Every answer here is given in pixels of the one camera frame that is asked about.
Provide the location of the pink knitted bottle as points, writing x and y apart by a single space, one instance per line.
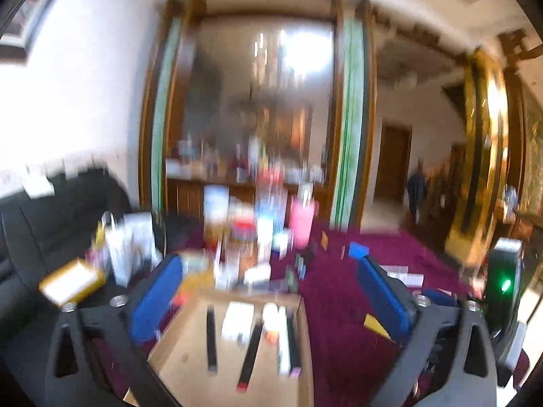
302 220

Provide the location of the brown wooden door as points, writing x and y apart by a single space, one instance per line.
393 161

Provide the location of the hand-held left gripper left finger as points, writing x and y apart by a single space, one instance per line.
155 301

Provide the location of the blue lighter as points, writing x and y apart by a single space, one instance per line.
358 250

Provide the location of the white paper bag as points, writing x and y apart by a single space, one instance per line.
121 250

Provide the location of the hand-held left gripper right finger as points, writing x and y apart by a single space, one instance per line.
382 296

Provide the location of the bamboo print panel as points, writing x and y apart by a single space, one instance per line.
348 127
165 114

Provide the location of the black marker with red cap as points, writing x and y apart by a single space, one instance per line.
250 356

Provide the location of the white pouch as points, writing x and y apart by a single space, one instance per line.
144 233

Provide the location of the wooden display cabinet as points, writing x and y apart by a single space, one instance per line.
254 93

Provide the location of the white charger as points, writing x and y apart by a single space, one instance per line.
237 318

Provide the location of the black sofa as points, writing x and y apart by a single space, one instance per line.
25 241

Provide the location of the yellow padded envelope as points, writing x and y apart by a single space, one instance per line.
72 282

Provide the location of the white glue tube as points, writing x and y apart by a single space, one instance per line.
273 318

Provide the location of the shallow cardboard box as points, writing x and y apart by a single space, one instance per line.
186 347

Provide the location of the framed wall picture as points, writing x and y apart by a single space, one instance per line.
29 21

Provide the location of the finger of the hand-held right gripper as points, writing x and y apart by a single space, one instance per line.
441 297

